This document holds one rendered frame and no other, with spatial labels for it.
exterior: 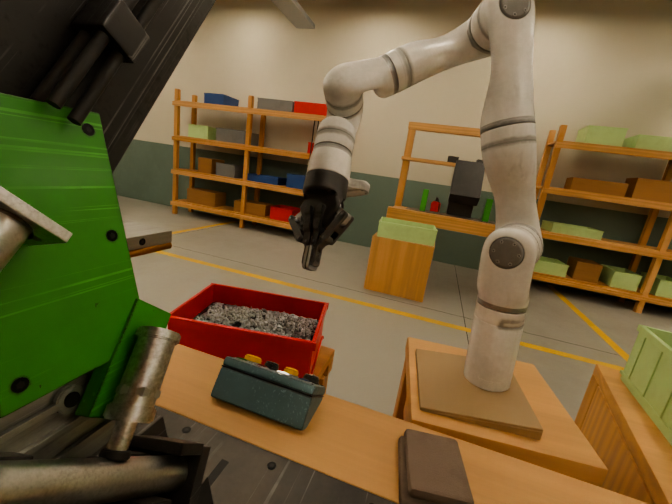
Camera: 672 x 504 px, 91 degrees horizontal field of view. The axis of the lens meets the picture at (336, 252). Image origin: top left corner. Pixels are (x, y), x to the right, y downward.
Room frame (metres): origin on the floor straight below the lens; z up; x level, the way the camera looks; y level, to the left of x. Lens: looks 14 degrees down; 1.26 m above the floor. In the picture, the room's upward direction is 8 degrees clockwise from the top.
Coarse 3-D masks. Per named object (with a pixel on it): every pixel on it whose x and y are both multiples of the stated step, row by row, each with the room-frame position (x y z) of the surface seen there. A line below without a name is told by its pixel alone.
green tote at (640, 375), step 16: (640, 336) 0.85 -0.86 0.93; (656, 336) 0.79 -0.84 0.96; (640, 352) 0.82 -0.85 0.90; (656, 352) 0.77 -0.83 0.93; (624, 368) 0.86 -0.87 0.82; (640, 368) 0.80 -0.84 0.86; (656, 368) 0.74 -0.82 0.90; (640, 384) 0.77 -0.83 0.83; (656, 384) 0.72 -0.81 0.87; (640, 400) 0.75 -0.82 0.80; (656, 400) 0.70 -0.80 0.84; (656, 416) 0.67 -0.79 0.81
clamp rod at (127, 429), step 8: (120, 424) 0.22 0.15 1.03; (128, 424) 0.22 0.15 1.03; (136, 424) 0.22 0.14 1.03; (112, 432) 0.21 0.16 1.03; (120, 432) 0.21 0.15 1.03; (128, 432) 0.22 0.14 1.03; (112, 440) 0.21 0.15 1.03; (120, 440) 0.21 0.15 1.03; (128, 440) 0.21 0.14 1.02; (104, 448) 0.21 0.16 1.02; (112, 448) 0.21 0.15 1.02; (120, 448) 0.21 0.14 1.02; (128, 448) 0.21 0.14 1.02; (104, 456) 0.20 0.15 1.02; (112, 456) 0.20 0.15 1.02; (120, 456) 0.20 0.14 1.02; (128, 456) 0.21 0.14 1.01
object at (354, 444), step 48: (192, 384) 0.44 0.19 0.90; (240, 432) 0.36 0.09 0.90; (288, 432) 0.38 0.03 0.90; (336, 432) 0.39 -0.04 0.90; (384, 432) 0.40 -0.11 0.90; (432, 432) 0.42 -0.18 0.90; (384, 480) 0.32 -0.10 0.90; (480, 480) 0.34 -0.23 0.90; (528, 480) 0.36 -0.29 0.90; (576, 480) 0.37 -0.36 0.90
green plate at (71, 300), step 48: (0, 96) 0.23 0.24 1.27; (0, 144) 0.22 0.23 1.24; (48, 144) 0.25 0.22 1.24; (96, 144) 0.29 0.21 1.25; (48, 192) 0.24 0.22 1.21; (96, 192) 0.27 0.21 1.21; (96, 240) 0.26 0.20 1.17; (0, 288) 0.19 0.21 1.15; (48, 288) 0.22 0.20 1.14; (96, 288) 0.25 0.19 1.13; (0, 336) 0.19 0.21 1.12; (48, 336) 0.21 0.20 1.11; (96, 336) 0.24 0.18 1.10; (0, 384) 0.18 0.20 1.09; (48, 384) 0.20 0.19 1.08
